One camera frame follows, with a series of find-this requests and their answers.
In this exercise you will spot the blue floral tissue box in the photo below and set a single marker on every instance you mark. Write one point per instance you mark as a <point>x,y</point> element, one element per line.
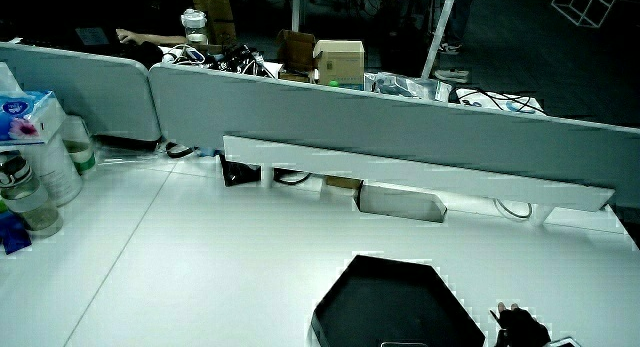
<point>27,118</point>

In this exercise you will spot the white cup with green band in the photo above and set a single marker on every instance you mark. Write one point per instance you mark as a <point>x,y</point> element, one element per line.
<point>80,147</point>

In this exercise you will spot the white round canister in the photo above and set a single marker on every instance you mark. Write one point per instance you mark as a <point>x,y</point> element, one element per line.
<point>52,172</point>

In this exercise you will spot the black hexagonal plate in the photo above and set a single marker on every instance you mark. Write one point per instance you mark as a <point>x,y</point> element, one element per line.
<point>390,307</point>

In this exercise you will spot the short grey desk divider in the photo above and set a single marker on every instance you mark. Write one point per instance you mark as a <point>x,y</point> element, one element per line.
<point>85,89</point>

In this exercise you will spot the small brown box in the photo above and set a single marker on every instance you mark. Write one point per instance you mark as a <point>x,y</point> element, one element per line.
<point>342,182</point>

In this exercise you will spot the clear bottle with dark lid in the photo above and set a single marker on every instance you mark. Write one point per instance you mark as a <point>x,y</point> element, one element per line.
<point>27,199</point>

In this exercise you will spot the closed cardboard box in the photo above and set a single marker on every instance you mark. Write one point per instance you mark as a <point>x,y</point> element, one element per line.
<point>342,62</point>

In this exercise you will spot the clear plastic bag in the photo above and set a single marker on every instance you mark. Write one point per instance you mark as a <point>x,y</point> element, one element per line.
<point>405,85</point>

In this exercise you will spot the blue packet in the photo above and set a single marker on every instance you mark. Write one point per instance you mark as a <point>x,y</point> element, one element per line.
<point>14,234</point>

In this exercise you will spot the black power adapter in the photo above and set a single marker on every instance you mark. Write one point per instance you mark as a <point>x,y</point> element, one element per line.
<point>237,173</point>

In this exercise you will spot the tall brown cardboard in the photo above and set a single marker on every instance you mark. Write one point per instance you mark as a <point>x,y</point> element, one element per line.
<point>215,12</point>

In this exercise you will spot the open cardboard box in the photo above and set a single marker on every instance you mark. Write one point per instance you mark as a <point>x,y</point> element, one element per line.
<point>296,52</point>

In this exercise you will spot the white desk riser shelf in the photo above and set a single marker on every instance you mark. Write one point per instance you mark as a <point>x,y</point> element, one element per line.
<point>400,169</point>

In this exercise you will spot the white shoe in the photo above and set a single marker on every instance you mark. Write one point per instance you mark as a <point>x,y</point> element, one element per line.
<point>451,75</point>

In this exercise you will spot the long grey desk divider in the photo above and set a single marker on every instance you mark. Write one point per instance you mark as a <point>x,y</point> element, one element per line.
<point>350,122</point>

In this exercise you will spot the clear bottle with white lid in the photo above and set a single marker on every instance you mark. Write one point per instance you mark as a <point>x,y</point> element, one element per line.
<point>195,28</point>

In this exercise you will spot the white table frame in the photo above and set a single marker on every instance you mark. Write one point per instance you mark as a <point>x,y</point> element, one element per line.
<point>441,32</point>

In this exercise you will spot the another person's forearm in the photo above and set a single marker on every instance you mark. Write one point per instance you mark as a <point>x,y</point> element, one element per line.
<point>150,38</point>

